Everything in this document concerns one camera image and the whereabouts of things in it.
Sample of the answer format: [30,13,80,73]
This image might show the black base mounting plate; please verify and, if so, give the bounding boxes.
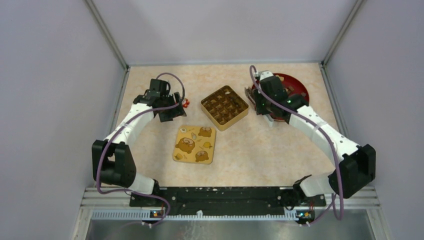
[129,186,326,217]

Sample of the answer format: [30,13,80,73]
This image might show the purple cable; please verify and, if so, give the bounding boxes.
[95,72,186,195]
[249,64,345,222]

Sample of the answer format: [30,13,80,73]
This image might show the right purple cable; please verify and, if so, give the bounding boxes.
[249,64,345,222]

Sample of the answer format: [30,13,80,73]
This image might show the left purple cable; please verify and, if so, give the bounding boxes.
[95,72,186,195]

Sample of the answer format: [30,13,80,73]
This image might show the red round plate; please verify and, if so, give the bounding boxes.
[249,73,310,122]

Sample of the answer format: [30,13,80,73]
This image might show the silver metal tongs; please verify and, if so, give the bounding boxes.
[244,87,275,128]

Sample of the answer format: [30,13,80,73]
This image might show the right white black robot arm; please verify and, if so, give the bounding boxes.
[249,66,376,206]

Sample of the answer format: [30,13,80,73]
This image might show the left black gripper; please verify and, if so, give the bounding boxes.
[158,91,186,123]

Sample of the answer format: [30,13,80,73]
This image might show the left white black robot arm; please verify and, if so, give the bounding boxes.
[91,77,186,207]

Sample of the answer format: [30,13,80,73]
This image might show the grey aluminium rail frame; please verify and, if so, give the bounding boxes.
[73,186,393,240]

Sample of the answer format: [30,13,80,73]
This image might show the gold chocolate tin box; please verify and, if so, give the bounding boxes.
[200,85,249,132]

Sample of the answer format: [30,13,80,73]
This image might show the yellow bear tin lid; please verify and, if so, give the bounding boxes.
[172,125,217,165]

